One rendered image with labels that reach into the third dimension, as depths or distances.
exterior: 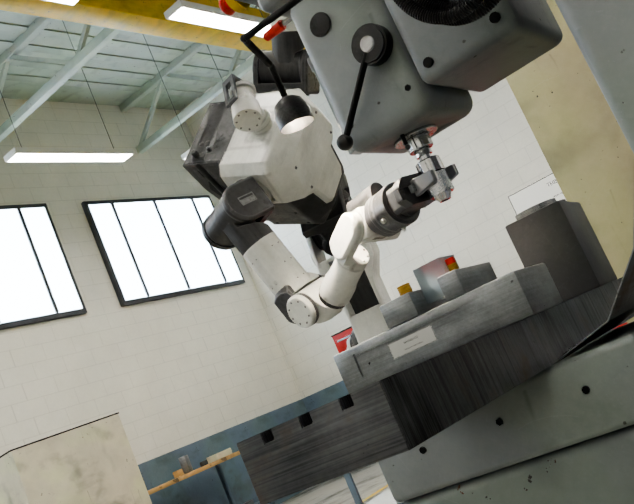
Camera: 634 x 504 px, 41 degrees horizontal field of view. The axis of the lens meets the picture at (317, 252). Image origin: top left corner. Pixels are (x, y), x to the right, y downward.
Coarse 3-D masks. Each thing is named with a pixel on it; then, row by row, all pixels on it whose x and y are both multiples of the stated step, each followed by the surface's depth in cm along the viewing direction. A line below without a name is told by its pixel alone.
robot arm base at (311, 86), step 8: (304, 56) 210; (256, 64) 214; (304, 64) 210; (256, 72) 214; (304, 72) 210; (312, 72) 213; (256, 80) 214; (304, 80) 210; (312, 80) 214; (256, 88) 215; (264, 88) 214; (272, 88) 213; (296, 88) 211; (304, 88) 211; (312, 88) 214
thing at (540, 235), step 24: (528, 216) 172; (552, 216) 170; (576, 216) 177; (528, 240) 172; (552, 240) 170; (576, 240) 168; (528, 264) 172; (552, 264) 170; (576, 264) 168; (600, 264) 176; (576, 288) 168
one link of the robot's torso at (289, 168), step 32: (256, 96) 210; (224, 128) 209; (320, 128) 207; (192, 160) 209; (224, 160) 202; (256, 160) 197; (288, 160) 197; (320, 160) 207; (288, 192) 200; (320, 192) 209
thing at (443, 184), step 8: (440, 160) 155; (424, 168) 154; (432, 168) 153; (440, 168) 154; (440, 176) 153; (448, 176) 154; (440, 184) 153; (448, 184) 153; (432, 192) 153; (440, 192) 153
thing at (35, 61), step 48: (0, 48) 998; (48, 48) 1038; (96, 48) 924; (144, 48) 1137; (192, 48) 1185; (0, 96) 1029; (48, 96) 982; (96, 96) 1216; (144, 96) 1257; (192, 96) 1348; (144, 144) 1253
